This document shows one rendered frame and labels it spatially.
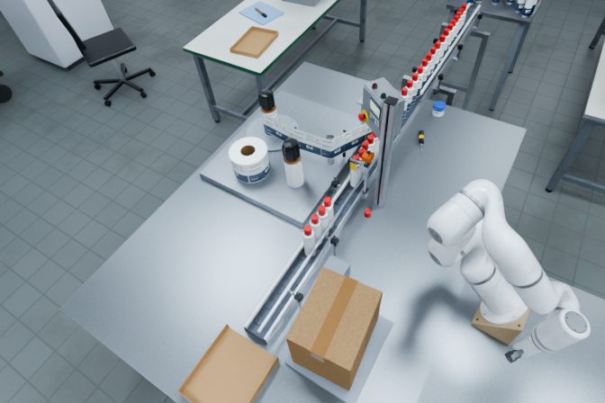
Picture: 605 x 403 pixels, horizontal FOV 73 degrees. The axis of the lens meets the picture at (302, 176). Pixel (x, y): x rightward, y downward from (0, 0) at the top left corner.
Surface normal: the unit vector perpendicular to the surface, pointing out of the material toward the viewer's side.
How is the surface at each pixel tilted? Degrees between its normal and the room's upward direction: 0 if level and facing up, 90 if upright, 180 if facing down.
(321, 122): 0
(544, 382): 0
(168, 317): 0
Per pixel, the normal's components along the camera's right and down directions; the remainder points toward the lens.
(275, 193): -0.07, -0.64
